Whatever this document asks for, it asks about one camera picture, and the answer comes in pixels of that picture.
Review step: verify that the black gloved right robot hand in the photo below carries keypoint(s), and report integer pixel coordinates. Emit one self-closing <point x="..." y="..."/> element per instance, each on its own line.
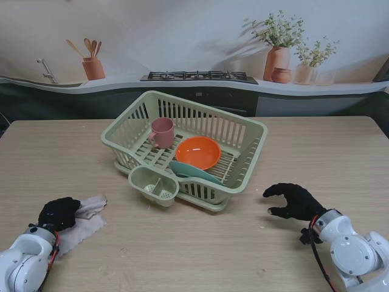
<point x="299" y="202"/>

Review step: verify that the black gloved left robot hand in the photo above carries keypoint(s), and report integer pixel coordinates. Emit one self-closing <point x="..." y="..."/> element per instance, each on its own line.
<point x="59" y="213"/>

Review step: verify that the grey cleaning cloth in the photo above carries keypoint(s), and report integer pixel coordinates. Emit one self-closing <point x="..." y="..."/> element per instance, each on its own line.
<point x="88" y="219"/>

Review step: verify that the orange plastic bowl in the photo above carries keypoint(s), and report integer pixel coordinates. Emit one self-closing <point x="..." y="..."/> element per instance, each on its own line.
<point x="199" y="152"/>

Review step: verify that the teal plate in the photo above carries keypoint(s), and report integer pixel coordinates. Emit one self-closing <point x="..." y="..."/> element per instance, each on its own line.
<point x="188" y="171"/>

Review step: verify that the pink plastic cup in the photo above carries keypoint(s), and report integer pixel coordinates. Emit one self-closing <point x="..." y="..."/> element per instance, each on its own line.
<point x="164" y="134"/>

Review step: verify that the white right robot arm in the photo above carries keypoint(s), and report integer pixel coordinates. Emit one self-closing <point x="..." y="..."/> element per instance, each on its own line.
<point x="352" y="249"/>

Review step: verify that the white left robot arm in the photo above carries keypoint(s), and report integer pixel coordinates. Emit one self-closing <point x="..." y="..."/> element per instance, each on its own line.
<point x="21" y="258"/>

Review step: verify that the pale green cutlery holder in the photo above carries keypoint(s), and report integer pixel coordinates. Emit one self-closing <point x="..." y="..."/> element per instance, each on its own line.
<point x="143" y="179"/>

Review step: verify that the pale green plastic dish rack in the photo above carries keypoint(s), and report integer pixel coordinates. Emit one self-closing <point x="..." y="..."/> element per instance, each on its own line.
<point x="188" y="137"/>

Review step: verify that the printed kitchen backdrop banner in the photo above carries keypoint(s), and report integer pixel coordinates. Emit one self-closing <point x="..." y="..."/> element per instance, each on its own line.
<point x="182" y="30"/>

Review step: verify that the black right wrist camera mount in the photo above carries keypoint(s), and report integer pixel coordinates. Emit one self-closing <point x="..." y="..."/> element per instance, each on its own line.
<point x="306" y="237"/>

